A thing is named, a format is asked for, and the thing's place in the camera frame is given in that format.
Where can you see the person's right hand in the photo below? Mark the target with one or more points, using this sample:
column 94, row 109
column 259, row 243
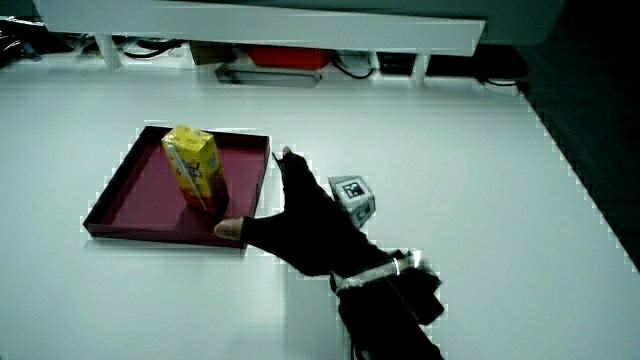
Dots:
column 310, row 225

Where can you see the yellow ice redtea carton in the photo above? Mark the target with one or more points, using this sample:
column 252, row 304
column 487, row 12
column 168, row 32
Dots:
column 196, row 167

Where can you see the person's right forearm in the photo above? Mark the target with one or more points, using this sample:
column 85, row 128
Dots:
column 385, row 320

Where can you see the grey flat metal tray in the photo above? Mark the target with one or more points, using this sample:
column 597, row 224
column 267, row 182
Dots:
column 270, row 76

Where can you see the dark red shallow tray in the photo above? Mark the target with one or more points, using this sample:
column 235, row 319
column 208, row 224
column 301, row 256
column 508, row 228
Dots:
column 150, row 200

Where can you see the red box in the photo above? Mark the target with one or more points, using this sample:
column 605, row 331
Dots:
column 289, row 56

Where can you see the black box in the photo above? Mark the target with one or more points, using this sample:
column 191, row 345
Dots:
column 396, row 63

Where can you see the brown cardboard box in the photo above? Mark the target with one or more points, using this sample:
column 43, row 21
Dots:
column 210, row 52

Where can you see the white desk shelf riser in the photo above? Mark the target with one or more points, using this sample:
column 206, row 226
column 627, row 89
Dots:
column 250, row 22

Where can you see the black bag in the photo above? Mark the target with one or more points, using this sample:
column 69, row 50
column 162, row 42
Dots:
column 25, row 40

